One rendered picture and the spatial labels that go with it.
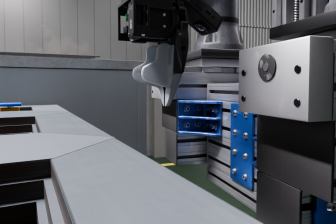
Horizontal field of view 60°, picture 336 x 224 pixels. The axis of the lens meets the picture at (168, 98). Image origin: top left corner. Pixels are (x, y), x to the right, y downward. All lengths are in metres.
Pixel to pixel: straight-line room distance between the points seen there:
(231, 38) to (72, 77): 0.66
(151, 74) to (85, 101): 0.84
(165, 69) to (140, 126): 0.91
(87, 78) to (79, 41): 2.59
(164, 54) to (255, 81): 0.13
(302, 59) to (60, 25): 3.61
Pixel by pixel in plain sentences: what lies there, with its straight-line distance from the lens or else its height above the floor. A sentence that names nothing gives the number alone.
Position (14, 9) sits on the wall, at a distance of 3.92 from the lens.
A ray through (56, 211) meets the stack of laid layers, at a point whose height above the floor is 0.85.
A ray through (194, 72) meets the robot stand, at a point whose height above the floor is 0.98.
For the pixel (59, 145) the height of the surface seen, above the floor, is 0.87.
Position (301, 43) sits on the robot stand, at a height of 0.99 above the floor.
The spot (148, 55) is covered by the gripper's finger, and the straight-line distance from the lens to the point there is 0.45.
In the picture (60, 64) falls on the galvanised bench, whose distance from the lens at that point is 1.22.
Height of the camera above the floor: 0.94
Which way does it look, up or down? 2 degrees down
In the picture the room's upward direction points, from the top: straight up
